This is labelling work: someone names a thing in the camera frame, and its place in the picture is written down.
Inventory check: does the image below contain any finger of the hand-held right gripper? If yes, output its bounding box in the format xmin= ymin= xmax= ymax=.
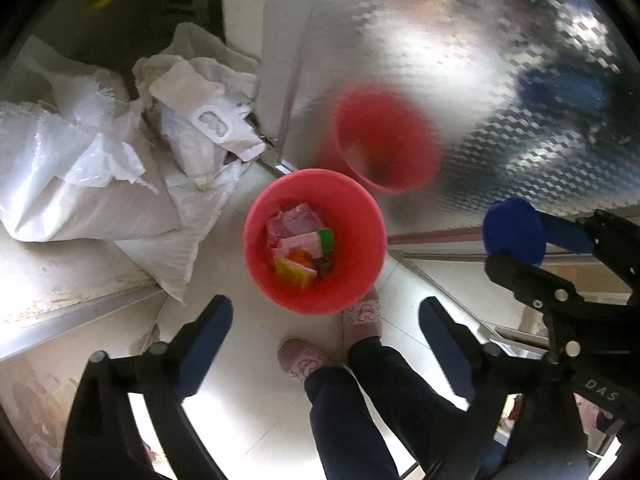
xmin=536 ymin=209 xmax=640 ymax=282
xmin=485 ymin=253 xmax=592 ymax=362

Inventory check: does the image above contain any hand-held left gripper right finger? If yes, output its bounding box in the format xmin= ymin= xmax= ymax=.
xmin=418 ymin=296 xmax=591 ymax=480

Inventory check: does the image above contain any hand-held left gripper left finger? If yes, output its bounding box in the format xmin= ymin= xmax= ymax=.
xmin=60 ymin=294 xmax=235 ymax=480

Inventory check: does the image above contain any white medicine box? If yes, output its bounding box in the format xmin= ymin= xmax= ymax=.
xmin=272 ymin=228 xmax=335 ymax=261

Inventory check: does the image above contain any red plastic bin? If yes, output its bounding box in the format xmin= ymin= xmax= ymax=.
xmin=243 ymin=170 xmax=387 ymax=316

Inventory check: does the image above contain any clear plastic bottle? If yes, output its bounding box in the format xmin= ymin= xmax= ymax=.
xmin=265 ymin=203 xmax=326 ymax=246

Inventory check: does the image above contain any person's right leg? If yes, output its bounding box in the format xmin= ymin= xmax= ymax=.
xmin=347 ymin=336 xmax=507 ymax=480

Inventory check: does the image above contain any person's leg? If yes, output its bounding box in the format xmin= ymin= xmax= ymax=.
xmin=304 ymin=366 xmax=402 ymax=480
xmin=347 ymin=336 xmax=507 ymax=480

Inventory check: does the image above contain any pink slipper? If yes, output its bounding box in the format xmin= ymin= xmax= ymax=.
xmin=277 ymin=337 xmax=336 ymax=389
xmin=341 ymin=287 xmax=384 ymax=354

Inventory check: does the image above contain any yellow sachet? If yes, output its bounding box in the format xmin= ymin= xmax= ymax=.
xmin=274 ymin=255 xmax=319 ymax=289

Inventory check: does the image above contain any flat white woven sack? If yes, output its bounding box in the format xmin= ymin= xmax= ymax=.
xmin=112 ymin=160 xmax=249 ymax=306

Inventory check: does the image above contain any person's left leg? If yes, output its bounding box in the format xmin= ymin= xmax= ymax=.
xmin=304 ymin=366 xmax=402 ymax=480

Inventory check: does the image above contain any embossed metal cabinet door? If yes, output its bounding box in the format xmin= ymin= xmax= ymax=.
xmin=276 ymin=0 xmax=640 ymax=261

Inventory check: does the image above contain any large white woven sack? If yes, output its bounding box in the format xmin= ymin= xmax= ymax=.
xmin=0 ymin=100 xmax=184 ymax=244

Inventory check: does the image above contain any crumpled white sack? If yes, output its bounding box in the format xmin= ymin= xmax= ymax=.
xmin=132 ymin=55 xmax=269 ymax=192

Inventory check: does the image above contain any frayed white sack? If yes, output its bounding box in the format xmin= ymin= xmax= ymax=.
xmin=10 ymin=35 xmax=147 ymax=127

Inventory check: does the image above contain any white cabinet panel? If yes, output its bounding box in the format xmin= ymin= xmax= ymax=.
xmin=223 ymin=0 xmax=331 ymax=169

